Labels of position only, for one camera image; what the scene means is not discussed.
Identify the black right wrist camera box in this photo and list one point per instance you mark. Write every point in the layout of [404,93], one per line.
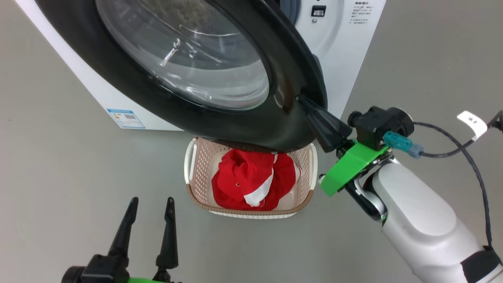
[377,124]

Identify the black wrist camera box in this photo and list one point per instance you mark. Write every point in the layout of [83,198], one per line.
[104,269]
[377,124]

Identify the cream perforated laundry basket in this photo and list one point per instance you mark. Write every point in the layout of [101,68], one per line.
[200,165]

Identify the teal right camera connector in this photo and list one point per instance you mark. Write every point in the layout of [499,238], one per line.
[401,143]

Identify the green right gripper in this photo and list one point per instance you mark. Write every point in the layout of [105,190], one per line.
[349,165]

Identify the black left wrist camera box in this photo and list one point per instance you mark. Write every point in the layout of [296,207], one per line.
[104,269]

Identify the red white garment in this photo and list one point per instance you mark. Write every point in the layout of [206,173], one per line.
[243,177]

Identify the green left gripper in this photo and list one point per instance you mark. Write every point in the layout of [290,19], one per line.
[157,280]

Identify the black glass washing machine door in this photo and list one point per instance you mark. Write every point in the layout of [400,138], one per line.
[118,90]

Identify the black round left gripper motor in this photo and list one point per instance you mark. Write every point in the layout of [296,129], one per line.
[72,275]

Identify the blue energy label sticker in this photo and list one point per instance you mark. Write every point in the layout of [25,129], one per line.
[125,118]

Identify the white washing machine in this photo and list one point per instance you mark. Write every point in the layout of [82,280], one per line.
[346,59]

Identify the grey rubber door seal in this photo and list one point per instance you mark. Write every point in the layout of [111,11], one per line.
[291,10]

